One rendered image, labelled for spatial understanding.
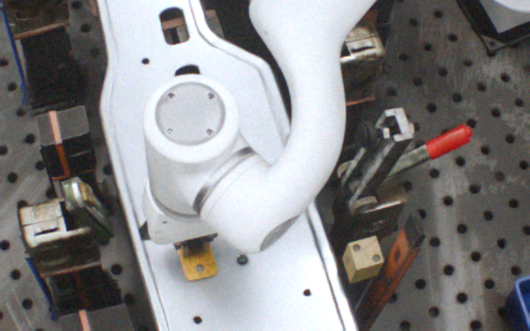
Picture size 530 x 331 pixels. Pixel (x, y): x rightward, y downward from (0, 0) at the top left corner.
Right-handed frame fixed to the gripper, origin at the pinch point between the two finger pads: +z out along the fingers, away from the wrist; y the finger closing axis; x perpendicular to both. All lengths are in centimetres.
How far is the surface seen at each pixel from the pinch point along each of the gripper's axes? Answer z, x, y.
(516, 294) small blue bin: 25, 13, -44
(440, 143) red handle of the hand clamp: -10.0, 0.1, -27.9
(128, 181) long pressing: 3.3, -9.8, 5.4
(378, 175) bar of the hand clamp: -9.9, 1.8, -19.7
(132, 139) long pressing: 3.2, -14.8, 3.6
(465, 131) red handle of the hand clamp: -11.7, 0.2, -30.6
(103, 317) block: 5.3, 5.5, 12.7
